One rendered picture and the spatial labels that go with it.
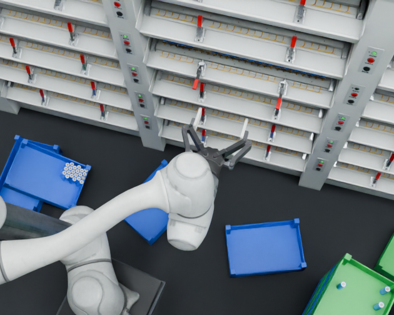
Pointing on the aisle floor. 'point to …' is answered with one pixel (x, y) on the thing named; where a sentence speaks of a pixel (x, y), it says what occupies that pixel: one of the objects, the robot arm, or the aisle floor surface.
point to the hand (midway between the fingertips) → (222, 119)
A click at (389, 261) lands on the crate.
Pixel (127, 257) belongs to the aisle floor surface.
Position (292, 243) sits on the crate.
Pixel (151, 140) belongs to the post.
